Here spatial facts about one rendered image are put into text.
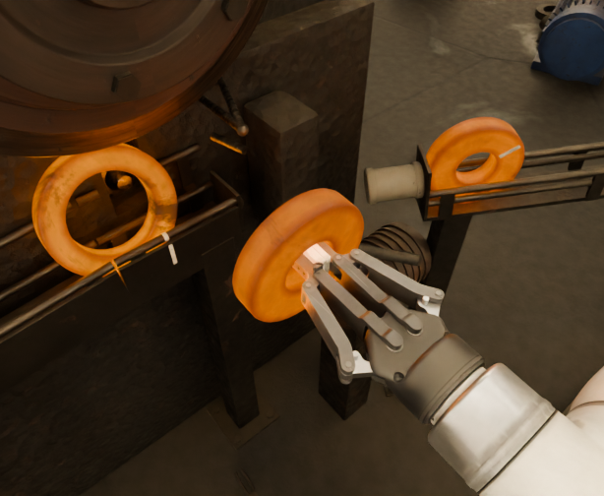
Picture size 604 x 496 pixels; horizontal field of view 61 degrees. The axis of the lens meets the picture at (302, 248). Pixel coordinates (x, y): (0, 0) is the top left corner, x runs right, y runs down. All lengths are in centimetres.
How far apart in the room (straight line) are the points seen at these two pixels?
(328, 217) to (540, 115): 198
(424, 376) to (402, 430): 93
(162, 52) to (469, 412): 39
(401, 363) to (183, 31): 34
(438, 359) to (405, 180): 46
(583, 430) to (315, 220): 27
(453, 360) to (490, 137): 48
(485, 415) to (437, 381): 4
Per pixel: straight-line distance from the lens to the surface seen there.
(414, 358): 46
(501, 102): 244
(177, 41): 50
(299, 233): 47
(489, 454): 42
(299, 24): 86
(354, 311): 47
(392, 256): 90
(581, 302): 172
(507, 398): 43
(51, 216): 70
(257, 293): 49
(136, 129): 62
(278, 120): 77
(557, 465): 42
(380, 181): 84
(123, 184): 80
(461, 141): 83
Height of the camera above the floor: 123
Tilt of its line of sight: 48 degrees down
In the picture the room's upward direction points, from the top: straight up
